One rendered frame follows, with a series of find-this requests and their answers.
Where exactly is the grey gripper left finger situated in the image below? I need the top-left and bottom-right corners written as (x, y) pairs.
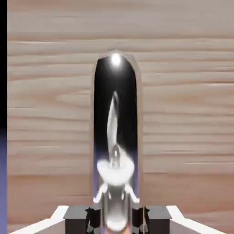
top-left (9, 205), bottom-right (101, 234)

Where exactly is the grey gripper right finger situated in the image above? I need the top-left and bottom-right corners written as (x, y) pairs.
top-left (132, 205), bottom-right (227, 234)

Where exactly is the light wood cabinet door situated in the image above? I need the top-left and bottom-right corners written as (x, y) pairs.
top-left (6, 0), bottom-right (234, 234)

